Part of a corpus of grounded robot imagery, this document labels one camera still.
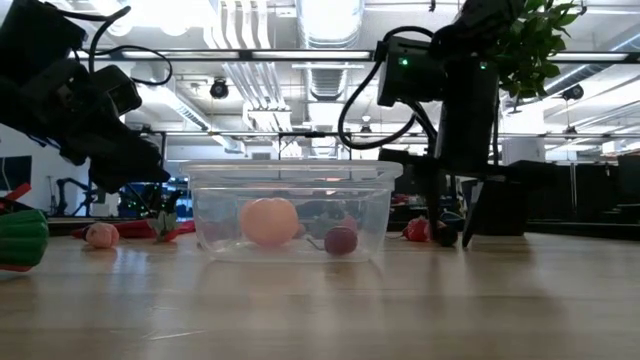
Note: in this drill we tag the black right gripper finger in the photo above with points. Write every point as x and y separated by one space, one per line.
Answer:
436 200
482 215

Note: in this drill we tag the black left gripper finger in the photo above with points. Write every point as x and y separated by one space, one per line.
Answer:
125 174
132 145

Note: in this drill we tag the red toy strawberry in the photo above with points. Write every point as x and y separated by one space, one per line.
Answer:
417 230
167 232

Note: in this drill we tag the black toy blackberry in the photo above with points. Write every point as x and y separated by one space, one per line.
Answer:
446 236

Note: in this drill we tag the pink toy fruit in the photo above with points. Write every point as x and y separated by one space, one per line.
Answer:
102 236

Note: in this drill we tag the red toy cherry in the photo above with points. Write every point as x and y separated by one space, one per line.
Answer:
341 241

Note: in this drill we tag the orange toy carrot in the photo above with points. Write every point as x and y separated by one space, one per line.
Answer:
22 237

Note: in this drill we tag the orange toy peach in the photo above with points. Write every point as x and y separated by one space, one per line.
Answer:
269 222

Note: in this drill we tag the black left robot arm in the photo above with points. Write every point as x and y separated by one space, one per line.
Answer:
35 35

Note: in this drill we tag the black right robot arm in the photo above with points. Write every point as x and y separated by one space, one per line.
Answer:
480 25

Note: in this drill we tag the clear plastic tupperware container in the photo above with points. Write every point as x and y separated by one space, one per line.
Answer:
290 175

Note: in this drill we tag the black plant pot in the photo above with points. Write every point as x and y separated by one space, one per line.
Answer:
515 210

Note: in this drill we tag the red folded cloth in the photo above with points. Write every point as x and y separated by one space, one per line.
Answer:
130 230

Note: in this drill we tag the red background object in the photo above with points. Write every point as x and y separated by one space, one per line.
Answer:
17 191

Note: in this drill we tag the green leafy plant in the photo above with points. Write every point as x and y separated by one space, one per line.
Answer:
535 45

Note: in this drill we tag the black ceiling spotlight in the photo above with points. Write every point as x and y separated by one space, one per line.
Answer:
219 89
573 92

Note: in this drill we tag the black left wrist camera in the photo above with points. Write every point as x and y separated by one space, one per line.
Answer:
117 90

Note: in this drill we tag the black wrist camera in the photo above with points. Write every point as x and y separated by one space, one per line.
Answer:
410 75
117 90

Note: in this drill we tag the dark wall monitor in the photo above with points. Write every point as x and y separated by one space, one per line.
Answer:
15 172

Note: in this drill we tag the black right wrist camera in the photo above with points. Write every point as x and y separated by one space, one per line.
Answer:
410 75

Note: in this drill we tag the black metal table frame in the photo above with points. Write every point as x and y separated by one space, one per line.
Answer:
575 230

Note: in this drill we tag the silver ventilation duct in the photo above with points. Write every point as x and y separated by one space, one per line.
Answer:
330 20

